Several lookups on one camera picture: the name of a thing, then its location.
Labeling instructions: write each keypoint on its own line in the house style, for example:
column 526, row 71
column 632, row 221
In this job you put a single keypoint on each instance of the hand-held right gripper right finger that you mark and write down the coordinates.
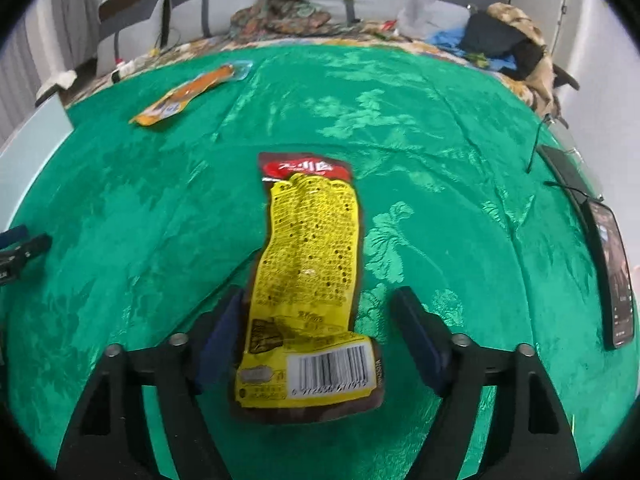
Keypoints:
column 417, row 340

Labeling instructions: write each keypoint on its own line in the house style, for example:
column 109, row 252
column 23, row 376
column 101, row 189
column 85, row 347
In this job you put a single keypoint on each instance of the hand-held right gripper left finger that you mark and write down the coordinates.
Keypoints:
column 220, row 340

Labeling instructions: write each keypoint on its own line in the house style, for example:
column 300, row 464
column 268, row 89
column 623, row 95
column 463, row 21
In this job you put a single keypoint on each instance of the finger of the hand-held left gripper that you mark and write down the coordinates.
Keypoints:
column 22, row 257
column 12, row 236

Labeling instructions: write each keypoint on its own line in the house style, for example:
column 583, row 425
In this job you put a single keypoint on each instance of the white cardboard box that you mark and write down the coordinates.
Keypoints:
column 30, row 150

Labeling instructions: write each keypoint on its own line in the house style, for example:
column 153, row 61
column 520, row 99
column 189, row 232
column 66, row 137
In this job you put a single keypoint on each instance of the yellow and brown snack packet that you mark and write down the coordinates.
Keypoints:
column 310, row 260

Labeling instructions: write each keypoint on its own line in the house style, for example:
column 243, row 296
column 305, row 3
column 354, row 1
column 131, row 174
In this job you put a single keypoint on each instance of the orange snack packet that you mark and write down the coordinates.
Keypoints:
column 190, row 92

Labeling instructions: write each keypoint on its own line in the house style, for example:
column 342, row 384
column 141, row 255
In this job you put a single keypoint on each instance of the white cloth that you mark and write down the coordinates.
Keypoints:
column 57, row 82

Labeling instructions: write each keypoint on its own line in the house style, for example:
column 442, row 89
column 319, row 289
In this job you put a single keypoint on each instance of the red and white small bottle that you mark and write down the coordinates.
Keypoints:
column 122, row 67

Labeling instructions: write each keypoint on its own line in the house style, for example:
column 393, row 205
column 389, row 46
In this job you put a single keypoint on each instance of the phone with lit screen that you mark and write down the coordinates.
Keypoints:
column 615, row 270

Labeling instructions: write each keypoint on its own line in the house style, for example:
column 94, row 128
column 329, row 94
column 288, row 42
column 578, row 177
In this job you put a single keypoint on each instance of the black phone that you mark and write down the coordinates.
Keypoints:
column 565, row 172

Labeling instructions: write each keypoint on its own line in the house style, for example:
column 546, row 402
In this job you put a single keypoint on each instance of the grey curtain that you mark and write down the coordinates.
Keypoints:
column 75, row 5

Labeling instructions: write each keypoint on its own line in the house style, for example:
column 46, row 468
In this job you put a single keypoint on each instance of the floral bedsheet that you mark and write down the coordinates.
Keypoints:
column 210, row 44

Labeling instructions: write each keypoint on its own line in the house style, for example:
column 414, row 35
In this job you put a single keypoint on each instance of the black bag with clothes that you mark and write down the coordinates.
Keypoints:
column 540, row 85

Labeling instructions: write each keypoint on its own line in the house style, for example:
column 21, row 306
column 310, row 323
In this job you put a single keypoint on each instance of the blue cloth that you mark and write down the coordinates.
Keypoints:
column 447, row 40

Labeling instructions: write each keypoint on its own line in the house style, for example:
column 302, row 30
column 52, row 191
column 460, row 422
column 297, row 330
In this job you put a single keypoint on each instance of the floral cloth heap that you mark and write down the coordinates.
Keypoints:
column 285, row 15

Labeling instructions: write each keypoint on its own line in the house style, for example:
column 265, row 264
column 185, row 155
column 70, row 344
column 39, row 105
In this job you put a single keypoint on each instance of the clear plastic bag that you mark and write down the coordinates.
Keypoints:
column 425, row 7

